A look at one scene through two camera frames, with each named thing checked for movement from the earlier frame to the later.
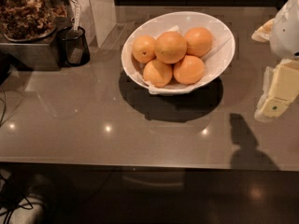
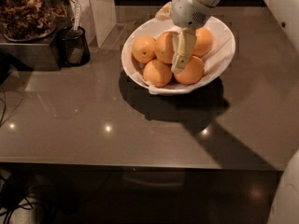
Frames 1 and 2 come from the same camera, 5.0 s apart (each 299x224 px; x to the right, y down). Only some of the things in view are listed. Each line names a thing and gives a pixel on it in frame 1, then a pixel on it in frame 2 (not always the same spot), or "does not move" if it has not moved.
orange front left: [157, 73] does not move
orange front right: [190, 70] does not move
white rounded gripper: [287, 32] to [187, 10]
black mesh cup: [73, 48] does not move
